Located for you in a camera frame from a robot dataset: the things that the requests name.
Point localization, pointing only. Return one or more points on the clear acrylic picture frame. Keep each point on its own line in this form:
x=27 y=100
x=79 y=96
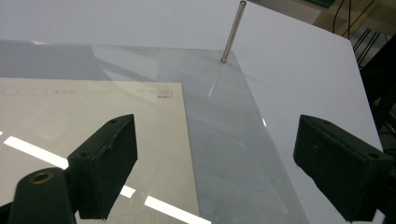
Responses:
x=224 y=146

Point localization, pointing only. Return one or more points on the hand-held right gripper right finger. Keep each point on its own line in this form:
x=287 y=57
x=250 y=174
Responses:
x=339 y=161

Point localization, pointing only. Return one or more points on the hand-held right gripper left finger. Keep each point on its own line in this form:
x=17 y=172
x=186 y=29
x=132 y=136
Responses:
x=102 y=161

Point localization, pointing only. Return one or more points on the metal frame standoff leg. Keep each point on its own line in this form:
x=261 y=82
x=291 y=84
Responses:
x=233 y=31

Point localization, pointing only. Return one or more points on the painting postcard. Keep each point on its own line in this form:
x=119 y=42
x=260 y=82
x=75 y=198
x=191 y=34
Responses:
x=93 y=105

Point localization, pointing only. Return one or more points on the white board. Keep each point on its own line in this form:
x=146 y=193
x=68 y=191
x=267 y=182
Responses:
x=299 y=77

